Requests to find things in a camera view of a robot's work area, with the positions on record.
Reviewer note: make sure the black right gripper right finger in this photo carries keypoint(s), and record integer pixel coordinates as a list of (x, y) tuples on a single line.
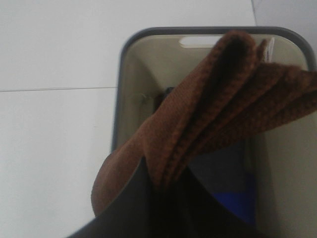
[(196, 214)]

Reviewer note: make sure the blue towel in basket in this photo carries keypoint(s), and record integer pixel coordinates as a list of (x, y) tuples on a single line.
[(225, 177)]

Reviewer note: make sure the brown towel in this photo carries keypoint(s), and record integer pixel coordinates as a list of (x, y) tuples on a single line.
[(230, 95)]

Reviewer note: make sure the beige plastic basket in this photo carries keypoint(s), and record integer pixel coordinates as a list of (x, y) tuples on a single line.
[(284, 159)]

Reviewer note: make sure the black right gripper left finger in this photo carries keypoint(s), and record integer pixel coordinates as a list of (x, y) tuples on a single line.
[(137, 212)]

